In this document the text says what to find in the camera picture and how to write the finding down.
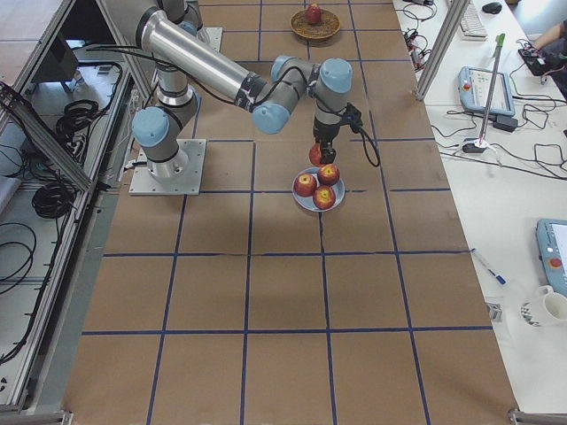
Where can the aluminium frame post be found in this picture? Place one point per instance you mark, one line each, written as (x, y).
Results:
(442, 42)

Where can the yellow red striped apple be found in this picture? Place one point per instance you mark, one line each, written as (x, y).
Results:
(315, 155)

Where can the red apple on plate front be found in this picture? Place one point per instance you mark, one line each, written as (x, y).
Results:
(324, 197)

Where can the black computer mouse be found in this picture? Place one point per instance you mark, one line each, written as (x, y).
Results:
(493, 8)

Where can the blue teach pendant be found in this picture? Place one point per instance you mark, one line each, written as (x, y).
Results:
(474, 85)
(551, 239)

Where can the white keyboard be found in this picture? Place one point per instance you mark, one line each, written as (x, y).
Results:
(471, 26)

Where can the red apple on plate left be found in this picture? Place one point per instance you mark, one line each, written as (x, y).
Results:
(304, 185)

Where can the blue white pen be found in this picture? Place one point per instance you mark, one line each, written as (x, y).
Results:
(485, 264)

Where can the dark red apple in basket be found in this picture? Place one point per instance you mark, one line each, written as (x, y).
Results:
(313, 14)

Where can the red apple on plate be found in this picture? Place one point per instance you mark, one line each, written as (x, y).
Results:
(304, 185)
(324, 197)
(328, 175)

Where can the light grey plate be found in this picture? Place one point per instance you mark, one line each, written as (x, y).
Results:
(307, 202)

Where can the long grabber stick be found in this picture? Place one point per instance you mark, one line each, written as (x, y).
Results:
(481, 144)

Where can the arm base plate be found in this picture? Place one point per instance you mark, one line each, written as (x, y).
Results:
(209, 43)
(182, 175)

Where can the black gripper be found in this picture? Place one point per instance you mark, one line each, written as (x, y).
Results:
(323, 135)

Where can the brown wicker basket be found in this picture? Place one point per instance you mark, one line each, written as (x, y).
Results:
(327, 27)

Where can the red apple on plate back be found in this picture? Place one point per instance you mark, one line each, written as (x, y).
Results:
(328, 175)

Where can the white mug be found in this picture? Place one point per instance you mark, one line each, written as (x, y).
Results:
(544, 308)

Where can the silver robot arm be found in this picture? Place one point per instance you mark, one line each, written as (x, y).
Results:
(156, 27)

